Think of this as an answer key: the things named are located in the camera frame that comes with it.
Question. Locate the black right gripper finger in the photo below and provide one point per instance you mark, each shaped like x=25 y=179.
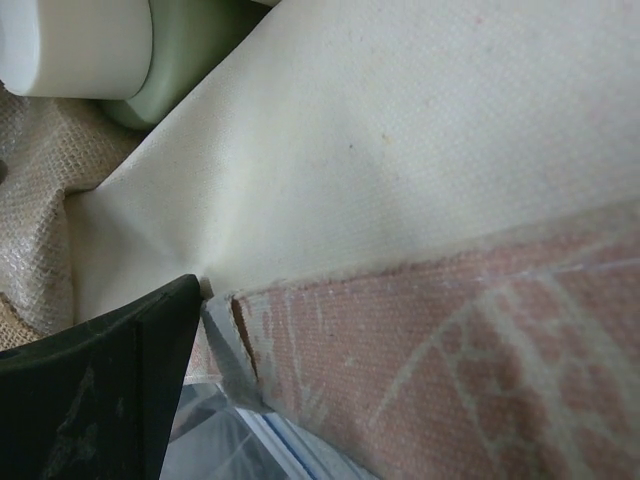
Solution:
x=97 y=401

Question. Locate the brown canvas tote bag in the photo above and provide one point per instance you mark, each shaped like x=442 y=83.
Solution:
x=415 y=227

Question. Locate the green bottle white cap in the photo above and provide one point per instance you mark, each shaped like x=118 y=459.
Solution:
x=138 y=58

